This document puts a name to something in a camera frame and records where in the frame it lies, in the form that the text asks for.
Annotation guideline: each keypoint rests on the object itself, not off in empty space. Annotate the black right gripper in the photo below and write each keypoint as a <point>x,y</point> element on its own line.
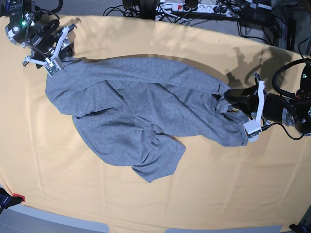
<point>44,38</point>

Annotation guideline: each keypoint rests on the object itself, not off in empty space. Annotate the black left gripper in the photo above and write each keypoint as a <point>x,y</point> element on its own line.
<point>276,108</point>

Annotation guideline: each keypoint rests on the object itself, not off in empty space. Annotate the grey t-shirt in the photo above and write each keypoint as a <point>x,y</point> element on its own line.
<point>131,111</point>

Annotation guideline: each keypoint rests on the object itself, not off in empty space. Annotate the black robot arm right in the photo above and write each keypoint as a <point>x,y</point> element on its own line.
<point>24,14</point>

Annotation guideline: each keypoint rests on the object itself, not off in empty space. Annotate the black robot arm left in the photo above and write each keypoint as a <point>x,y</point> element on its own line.
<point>300,100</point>

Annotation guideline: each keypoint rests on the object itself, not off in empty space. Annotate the black power adapter box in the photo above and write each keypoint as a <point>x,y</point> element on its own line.
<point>257,16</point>

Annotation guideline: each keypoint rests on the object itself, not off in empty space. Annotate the white power strip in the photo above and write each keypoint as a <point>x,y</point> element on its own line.
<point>178,10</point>

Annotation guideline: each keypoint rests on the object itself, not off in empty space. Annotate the yellow tablecloth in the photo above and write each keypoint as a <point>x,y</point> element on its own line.
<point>43,158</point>

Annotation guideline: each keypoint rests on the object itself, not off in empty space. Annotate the black clamp right corner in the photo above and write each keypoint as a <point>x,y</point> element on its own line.
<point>303,227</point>

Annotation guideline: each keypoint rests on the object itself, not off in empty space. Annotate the red and black clamp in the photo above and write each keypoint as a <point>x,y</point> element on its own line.
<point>6,200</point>

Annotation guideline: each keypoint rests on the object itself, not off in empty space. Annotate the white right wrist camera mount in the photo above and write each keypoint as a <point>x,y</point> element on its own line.
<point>57,51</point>

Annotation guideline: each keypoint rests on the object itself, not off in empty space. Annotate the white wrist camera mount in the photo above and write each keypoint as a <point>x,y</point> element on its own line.
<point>253,127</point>
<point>57,51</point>

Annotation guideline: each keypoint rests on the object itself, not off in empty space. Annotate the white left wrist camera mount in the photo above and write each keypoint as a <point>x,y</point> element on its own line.
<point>253,127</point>

